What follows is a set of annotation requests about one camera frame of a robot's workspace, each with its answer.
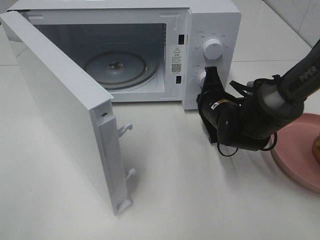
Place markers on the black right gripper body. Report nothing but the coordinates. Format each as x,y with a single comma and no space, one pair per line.
219,112

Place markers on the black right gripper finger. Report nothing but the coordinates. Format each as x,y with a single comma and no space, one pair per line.
212,80

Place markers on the pink round plate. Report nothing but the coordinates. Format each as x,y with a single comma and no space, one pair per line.
293,152

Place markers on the burger with lettuce and cheese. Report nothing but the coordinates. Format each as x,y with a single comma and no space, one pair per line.
316,149

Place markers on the white microwave door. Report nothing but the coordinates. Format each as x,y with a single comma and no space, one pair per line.
76,108

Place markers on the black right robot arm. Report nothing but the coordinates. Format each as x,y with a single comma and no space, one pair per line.
251,122

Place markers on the lower white timer knob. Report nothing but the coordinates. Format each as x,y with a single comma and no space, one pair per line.
201,78

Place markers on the upper white power knob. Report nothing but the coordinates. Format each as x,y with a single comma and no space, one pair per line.
213,48

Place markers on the white warning label sticker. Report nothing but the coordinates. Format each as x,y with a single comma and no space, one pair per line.
177,55

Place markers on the white microwave oven body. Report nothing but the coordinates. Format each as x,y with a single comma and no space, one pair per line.
77,26

